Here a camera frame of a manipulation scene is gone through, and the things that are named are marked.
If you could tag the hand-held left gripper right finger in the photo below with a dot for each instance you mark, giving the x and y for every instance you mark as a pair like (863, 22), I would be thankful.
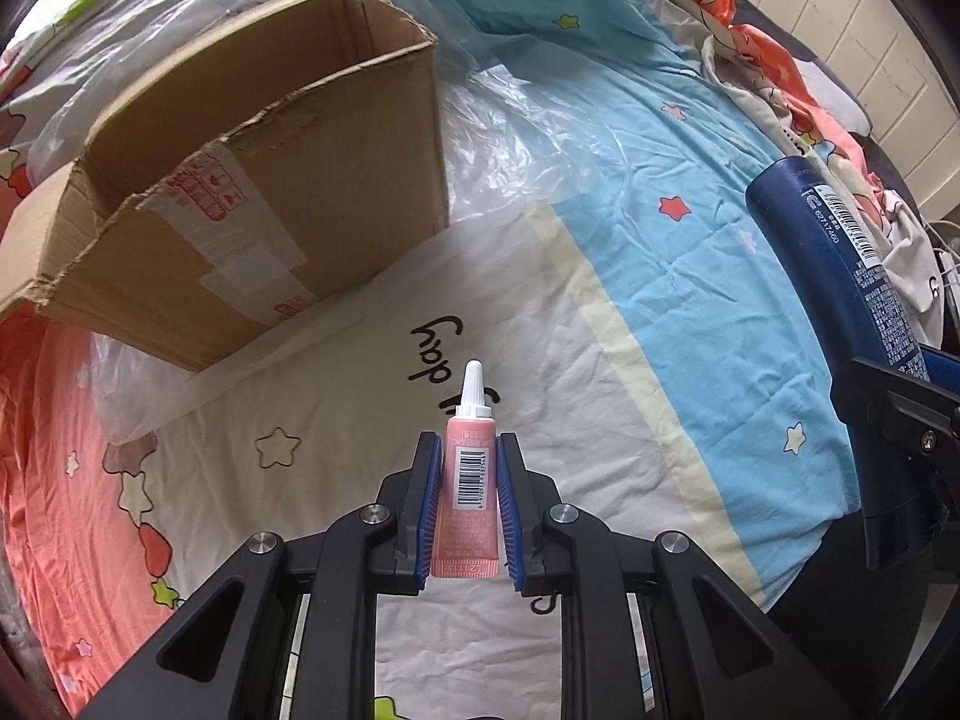
(514, 510)

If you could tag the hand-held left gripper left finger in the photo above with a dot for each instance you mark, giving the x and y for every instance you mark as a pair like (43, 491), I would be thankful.
(427, 510)

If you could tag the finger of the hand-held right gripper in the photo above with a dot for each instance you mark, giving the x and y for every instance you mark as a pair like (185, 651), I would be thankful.
(941, 364)
(892, 397)

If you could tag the pink tube with white cap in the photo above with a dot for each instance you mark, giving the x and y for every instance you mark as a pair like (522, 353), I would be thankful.
(469, 495)

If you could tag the dark blue bottle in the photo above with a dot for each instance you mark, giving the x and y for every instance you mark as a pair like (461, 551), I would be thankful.
(810, 255)

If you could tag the brown cardboard box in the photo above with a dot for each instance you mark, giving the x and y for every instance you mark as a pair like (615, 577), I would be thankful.
(247, 292)

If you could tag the star print bed sheet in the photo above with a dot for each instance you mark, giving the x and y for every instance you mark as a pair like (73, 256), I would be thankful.
(675, 277)

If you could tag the white orange crumpled cloth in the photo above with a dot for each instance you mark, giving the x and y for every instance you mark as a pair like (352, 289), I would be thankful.
(780, 82)

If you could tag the clear plastic bag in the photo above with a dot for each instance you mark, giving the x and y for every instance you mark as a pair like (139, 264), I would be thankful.
(510, 135)

